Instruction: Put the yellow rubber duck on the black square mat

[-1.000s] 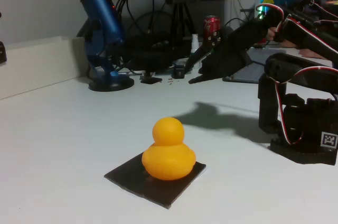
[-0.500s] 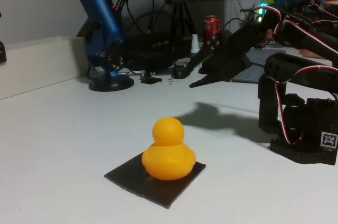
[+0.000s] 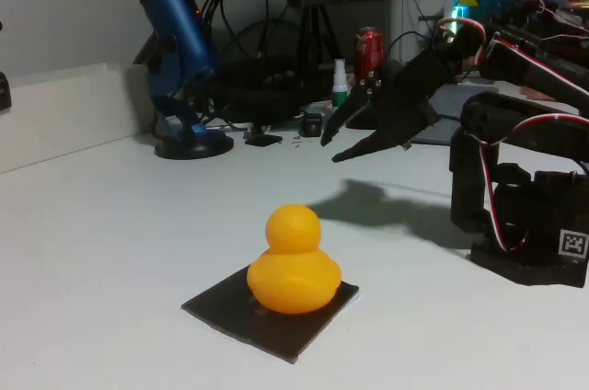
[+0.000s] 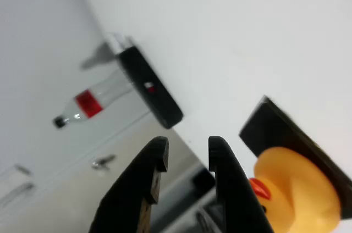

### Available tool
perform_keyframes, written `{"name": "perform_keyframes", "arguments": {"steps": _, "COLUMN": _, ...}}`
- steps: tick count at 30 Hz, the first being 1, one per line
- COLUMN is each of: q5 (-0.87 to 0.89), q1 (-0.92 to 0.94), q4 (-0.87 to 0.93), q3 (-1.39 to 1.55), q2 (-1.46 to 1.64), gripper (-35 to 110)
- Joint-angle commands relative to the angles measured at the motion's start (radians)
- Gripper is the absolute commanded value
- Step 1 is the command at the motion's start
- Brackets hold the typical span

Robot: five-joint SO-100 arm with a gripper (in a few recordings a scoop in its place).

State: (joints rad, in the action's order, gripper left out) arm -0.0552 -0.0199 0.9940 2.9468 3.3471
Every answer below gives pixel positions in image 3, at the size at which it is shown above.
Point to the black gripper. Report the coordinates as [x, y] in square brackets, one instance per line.
[395, 120]

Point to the yellow rubber duck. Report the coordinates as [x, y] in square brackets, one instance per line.
[294, 279]

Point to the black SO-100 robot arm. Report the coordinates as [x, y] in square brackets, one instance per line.
[469, 187]

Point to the black monitor stand base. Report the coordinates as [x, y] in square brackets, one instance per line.
[263, 140]

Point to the black square pad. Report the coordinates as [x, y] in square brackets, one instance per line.
[294, 335]

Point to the black computer mouse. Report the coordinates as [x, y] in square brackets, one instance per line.
[361, 123]

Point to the white spray bottle green label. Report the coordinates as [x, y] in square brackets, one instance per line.
[339, 86]

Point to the small black cube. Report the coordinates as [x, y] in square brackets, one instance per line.
[312, 125]

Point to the red soda can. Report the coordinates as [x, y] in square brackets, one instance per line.
[368, 54]

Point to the black audio mixer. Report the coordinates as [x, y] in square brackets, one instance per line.
[267, 100]

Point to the black tripod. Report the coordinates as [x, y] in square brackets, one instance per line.
[313, 31]

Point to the blue desk microphone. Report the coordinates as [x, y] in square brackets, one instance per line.
[179, 26]

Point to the white fiducial tag sticker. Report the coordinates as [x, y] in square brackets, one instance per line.
[573, 243]

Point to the white shelf board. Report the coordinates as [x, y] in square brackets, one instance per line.
[69, 109]

